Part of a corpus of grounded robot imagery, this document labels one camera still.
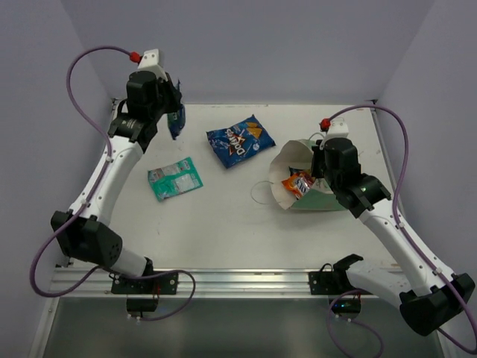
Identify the blue Burts crisps packet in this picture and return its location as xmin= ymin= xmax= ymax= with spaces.
xmin=167 ymin=100 xmax=186 ymax=140

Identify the orange snack packet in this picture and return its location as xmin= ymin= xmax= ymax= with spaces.
xmin=282 ymin=171 xmax=315 ymax=199

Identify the green printed paper bag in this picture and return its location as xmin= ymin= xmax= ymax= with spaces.
xmin=265 ymin=139 xmax=344 ymax=212

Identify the blue cookie snack packet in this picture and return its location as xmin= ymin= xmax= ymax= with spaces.
xmin=206 ymin=115 xmax=276 ymax=169

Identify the green mint snack packet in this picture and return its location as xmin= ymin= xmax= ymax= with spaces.
xmin=148 ymin=157 xmax=203 ymax=201

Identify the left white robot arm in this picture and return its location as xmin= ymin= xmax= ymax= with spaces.
xmin=51 ymin=70 xmax=182 ymax=293

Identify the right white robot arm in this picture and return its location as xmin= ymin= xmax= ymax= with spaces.
xmin=312 ymin=138 xmax=476 ymax=336

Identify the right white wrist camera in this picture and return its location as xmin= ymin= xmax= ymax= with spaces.
xmin=320 ymin=117 xmax=349 ymax=150

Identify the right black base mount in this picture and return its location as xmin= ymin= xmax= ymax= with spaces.
xmin=308 ymin=254 xmax=370 ymax=318

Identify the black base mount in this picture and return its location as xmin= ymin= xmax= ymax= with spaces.
xmin=109 ymin=271 xmax=179 ymax=317
xmin=308 ymin=254 xmax=370 ymax=318

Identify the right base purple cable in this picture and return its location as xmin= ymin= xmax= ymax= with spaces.
xmin=326 ymin=289 xmax=385 ymax=358

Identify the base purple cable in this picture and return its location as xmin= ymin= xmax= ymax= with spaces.
xmin=326 ymin=289 xmax=385 ymax=358
xmin=128 ymin=270 xmax=197 ymax=322

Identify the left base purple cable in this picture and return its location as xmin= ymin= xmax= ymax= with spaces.
xmin=128 ymin=270 xmax=197 ymax=322

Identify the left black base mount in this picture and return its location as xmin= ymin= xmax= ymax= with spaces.
xmin=109 ymin=271 xmax=179 ymax=317

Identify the aluminium mounting rail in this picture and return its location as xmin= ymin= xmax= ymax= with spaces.
xmin=49 ymin=268 xmax=340 ymax=299

